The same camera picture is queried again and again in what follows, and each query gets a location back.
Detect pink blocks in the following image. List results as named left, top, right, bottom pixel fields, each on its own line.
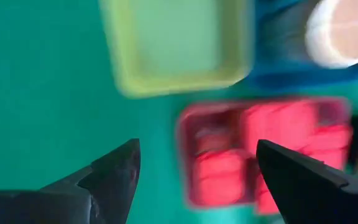
left=301, top=124, right=353, bottom=170

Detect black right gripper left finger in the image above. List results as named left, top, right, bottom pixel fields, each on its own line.
left=0, top=138, right=142, bottom=224

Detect magenta plastic bin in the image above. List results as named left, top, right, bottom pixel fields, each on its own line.
left=176, top=98, right=352, bottom=208

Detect blue plastic bin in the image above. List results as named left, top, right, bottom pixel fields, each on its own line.
left=247, top=0, right=358, bottom=91

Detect tan-lid cylindrical spice jar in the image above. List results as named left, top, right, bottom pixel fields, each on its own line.
left=261, top=0, right=358, bottom=70

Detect yellow-green plastic bin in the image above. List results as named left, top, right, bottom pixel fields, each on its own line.
left=99, top=0, right=251, bottom=98

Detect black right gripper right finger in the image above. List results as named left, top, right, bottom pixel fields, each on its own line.
left=255, top=139, right=358, bottom=224

